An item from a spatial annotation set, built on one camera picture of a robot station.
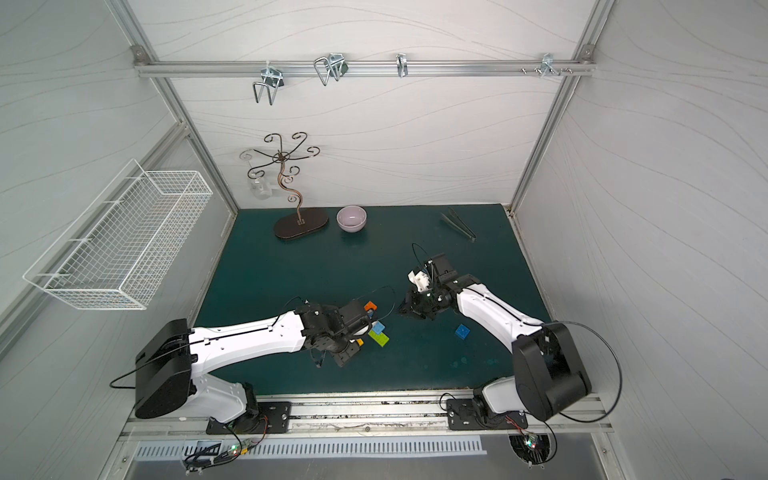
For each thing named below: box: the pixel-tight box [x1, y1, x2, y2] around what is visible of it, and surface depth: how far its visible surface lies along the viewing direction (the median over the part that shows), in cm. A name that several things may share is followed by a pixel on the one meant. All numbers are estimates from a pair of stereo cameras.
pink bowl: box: [336, 205, 368, 233], surface depth 113 cm
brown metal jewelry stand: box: [247, 132, 328, 240], surface depth 107 cm
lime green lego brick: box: [368, 330, 390, 347], surface depth 88 cm
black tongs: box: [440, 206, 477, 242], surface depth 117 cm
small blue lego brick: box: [456, 323, 471, 340], surface depth 88 cm
